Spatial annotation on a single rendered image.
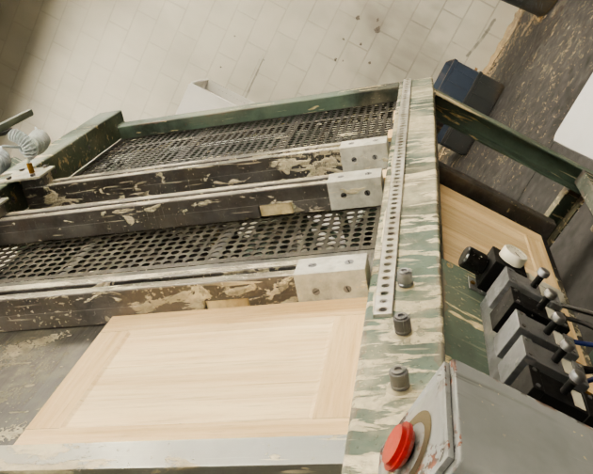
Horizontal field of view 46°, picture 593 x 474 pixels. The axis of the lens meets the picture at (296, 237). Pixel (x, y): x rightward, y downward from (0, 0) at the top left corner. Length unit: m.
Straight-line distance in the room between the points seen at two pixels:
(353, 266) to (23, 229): 1.01
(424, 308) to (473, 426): 0.57
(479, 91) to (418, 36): 1.17
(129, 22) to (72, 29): 0.53
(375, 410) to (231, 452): 0.18
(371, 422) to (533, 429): 0.34
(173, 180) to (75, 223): 0.31
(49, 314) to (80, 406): 0.33
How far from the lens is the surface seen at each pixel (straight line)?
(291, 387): 1.01
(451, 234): 2.07
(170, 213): 1.72
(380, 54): 6.33
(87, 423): 1.07
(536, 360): 0.88
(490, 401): 0.56
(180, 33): 6.52
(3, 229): 1.95
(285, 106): 2.60
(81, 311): 1.36
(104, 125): 2.73
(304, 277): 1.19
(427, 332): 1.02
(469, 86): 5.37
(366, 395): 0.91
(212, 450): 0.90
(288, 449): 0.87
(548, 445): 0.56
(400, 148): 1.82
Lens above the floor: 1.11
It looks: 3 degrees down
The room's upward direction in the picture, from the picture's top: 63 degrees counter-clockwise
